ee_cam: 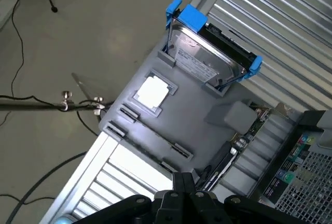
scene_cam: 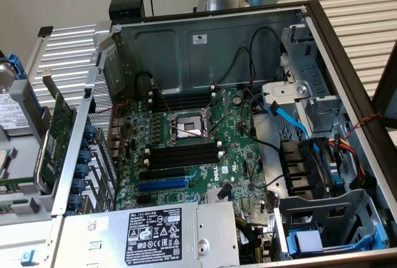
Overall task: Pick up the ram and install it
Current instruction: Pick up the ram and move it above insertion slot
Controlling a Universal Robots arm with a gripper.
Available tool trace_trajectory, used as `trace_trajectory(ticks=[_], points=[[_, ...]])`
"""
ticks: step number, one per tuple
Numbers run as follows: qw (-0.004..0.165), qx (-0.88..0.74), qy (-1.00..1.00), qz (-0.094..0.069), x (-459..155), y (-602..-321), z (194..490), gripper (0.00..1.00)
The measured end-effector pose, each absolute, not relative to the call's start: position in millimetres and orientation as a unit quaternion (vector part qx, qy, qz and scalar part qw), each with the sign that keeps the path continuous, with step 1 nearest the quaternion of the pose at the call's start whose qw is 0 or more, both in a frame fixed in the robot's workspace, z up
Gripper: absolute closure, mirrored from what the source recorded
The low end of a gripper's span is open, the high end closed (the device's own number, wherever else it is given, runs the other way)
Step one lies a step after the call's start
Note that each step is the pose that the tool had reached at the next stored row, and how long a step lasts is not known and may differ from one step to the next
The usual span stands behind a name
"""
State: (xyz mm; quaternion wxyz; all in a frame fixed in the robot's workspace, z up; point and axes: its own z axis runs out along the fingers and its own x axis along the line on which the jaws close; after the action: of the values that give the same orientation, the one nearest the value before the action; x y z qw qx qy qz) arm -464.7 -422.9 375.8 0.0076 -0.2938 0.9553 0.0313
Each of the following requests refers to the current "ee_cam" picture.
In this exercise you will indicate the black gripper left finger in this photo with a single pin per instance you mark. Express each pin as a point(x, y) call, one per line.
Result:
point(177, 182)

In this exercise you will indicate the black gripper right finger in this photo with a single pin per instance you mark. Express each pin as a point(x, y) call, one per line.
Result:
point(188, 182)

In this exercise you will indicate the green graphics card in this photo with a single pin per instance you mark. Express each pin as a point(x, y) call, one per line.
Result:
point(220, 161)

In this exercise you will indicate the silver CPU chip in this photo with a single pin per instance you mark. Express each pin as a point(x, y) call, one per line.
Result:
point(153, 90)

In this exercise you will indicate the black stand pole, silver knobs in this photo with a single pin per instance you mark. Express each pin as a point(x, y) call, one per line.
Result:
point(31, 104)

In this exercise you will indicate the hard disk with blue bracket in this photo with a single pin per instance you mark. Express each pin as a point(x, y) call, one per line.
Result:
point(202, 58)

